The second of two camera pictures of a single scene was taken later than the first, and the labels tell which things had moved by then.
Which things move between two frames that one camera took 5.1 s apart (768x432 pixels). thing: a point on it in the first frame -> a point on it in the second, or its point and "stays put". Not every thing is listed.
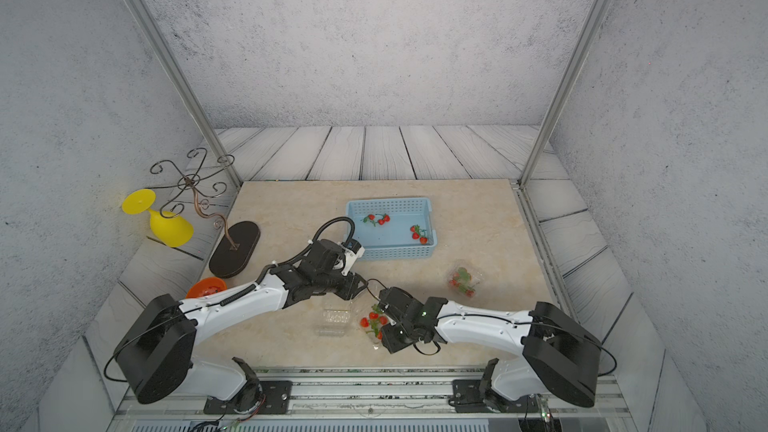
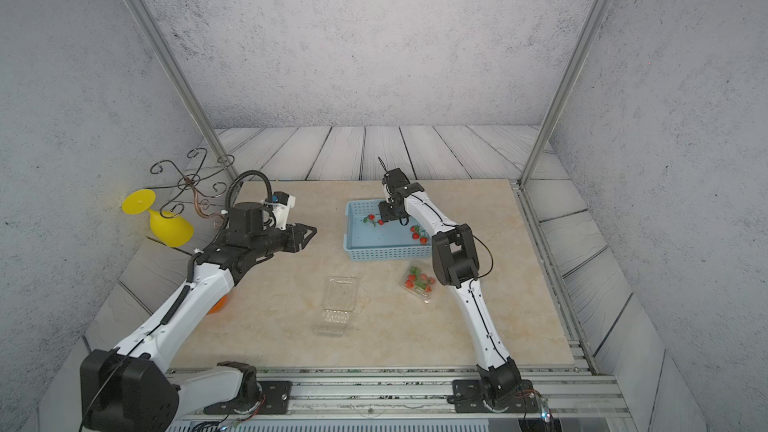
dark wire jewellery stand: x=242 y=241 stays put
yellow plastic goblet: x=168 y=226 stays put
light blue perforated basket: x=393 y=228 stays put
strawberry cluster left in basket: x=370 y=219 stays put
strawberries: x=374 y=321 -> x=416 y=278
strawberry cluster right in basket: x=417 y=233 stays put
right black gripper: x=390 y=343 -> x=384 y=212
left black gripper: x=352 y=287 -> x=295 y=239
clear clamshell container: x=372 y=324 -> x=420 y=280
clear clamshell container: x=335 y=321 stays put
